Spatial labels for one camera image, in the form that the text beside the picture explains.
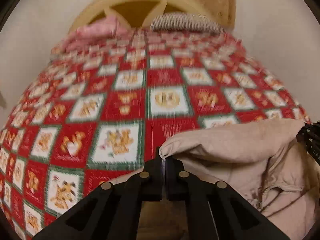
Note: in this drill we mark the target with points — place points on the pink folded blanket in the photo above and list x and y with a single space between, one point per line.
82 36

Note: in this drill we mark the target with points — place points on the beige puffer jacket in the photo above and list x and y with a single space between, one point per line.
264 161

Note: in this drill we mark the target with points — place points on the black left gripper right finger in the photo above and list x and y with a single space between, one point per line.
215 210

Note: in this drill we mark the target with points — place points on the red patchwork teddy bear quilt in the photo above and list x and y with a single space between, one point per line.
100 112

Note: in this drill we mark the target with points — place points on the cream wooden headboard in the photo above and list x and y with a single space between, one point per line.
135 13

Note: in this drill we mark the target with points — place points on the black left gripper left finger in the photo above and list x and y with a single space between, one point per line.
111 211

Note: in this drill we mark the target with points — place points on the striped pillow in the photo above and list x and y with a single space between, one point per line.
179 21

